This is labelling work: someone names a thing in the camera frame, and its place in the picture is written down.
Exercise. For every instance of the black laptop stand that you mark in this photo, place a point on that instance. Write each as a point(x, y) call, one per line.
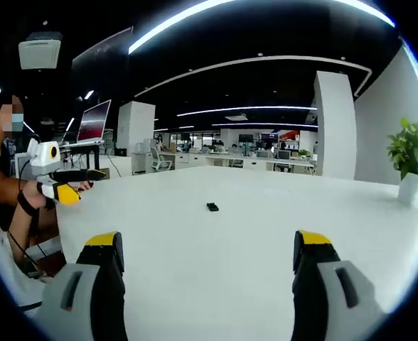
point(88, 151)

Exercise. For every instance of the person's left hand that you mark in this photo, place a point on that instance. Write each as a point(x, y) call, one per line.
point(35, 197)

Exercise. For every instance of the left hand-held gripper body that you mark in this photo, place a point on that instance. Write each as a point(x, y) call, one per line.
point(45, 156)

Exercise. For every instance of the open silver laptop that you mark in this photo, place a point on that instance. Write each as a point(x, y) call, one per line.
point(92, 122)

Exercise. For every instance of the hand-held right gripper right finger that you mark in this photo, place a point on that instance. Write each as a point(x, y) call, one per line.
point(322, 302)

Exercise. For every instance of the white office chair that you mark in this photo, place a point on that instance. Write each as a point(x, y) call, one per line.
point(161, 160)

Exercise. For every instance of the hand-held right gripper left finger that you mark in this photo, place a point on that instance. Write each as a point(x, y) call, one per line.
point(88, 302)

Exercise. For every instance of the row of white desks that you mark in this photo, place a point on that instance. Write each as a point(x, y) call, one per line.
point(248, 163)

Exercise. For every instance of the green potted plant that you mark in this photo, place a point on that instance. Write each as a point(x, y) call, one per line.
point(413, 149)

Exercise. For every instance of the white plant pot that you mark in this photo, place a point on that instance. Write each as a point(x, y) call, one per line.
point(409, 188)

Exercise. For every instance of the white ceiling air conditioner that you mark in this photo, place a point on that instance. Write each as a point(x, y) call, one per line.
point(40, 49)

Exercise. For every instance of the dark hanging ceiling panel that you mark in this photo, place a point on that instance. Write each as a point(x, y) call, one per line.
point(102, 53)

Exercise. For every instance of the long ceiling light strip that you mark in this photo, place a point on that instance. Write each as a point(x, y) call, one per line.
point(166, 26)

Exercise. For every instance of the black monitor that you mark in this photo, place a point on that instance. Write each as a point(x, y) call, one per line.
point(245, 138)

